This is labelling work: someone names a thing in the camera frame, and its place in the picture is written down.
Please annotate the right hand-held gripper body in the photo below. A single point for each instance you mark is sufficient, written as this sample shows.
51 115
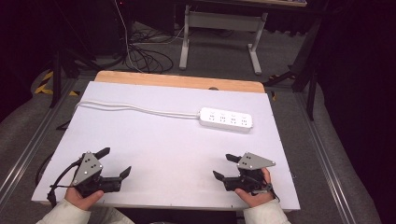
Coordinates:
250 161

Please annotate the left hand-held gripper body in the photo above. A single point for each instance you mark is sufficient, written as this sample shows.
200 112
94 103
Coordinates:
87 168

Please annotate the person's left hand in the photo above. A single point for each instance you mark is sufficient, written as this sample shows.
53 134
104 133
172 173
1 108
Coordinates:
81 200

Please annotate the person's right hand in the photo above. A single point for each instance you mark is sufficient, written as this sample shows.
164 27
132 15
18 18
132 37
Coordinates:
257 199

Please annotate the white power strip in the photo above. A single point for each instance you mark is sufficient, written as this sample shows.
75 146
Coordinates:
225 119

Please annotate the white board table cover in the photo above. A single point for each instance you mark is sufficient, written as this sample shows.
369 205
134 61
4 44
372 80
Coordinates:
168 155

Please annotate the black metal stand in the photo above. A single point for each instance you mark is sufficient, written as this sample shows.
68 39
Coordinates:
311 99
56 81

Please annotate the yellow black floor tape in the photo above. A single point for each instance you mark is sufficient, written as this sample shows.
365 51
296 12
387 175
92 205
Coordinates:
43 90

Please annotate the wooden table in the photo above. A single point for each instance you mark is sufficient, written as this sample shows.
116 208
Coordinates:
174 81

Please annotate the white metal stand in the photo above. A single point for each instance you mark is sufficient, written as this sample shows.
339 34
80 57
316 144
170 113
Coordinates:
218 20

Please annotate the aluminium floor rail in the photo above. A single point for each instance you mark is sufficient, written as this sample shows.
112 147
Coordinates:
330 174
29 144

